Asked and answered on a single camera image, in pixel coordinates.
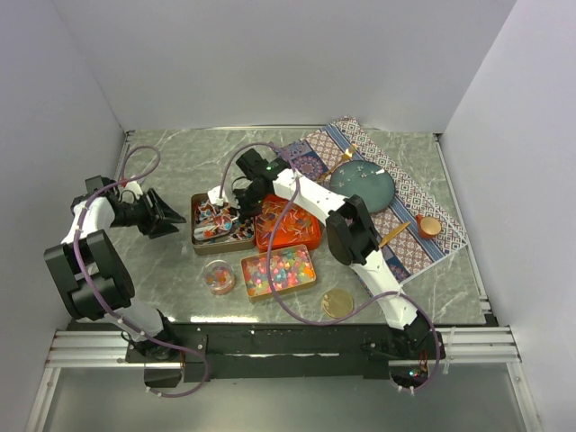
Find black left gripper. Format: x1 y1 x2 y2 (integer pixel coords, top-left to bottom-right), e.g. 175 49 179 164
110 188 185 239

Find orange tin lollipop candies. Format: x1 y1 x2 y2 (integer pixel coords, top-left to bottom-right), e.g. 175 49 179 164
255 194 321 253

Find gold tin colourful jelly candies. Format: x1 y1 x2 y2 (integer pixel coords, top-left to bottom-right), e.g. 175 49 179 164
241 245 317 303

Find clear plastic jar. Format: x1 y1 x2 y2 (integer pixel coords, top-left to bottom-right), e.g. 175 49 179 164
202 260 236 295

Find gold round jar lid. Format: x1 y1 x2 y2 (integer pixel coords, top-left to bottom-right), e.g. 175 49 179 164
321 288 355 319

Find silver metal scoop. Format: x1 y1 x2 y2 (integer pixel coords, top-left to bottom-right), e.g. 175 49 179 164
192 221 238 243

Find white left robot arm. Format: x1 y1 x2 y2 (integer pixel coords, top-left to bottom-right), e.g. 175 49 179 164
44 175 185 362

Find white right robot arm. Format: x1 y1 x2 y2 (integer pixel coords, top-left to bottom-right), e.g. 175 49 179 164
229 143 441 359

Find gold fork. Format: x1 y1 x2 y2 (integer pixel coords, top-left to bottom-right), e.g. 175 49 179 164
316 144 357 184

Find teal round plate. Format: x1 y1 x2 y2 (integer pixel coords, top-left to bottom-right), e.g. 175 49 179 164
329 160 396 213

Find gold knife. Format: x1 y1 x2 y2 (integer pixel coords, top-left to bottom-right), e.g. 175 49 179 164
379 221 410 248

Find patterned blue placemat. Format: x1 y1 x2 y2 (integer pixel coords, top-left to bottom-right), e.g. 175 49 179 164
280 117 468 283

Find small copper cup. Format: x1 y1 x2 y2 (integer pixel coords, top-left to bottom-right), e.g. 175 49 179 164
415 214 442 239

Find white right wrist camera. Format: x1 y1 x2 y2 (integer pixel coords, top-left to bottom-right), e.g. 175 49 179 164
207 185 234 207

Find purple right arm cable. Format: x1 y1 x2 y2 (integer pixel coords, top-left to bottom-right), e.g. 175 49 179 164
220 141 442 392

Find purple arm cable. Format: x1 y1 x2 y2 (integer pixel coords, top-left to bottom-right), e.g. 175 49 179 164
220 141 442 392
74 146 212 400

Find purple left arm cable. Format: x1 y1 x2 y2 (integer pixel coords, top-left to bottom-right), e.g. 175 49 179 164
74 146 212 400

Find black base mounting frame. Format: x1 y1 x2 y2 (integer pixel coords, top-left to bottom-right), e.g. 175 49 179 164
125 319 446 388

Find aluminium rail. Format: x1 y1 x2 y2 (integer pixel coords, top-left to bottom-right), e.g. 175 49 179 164
386 327 522 366

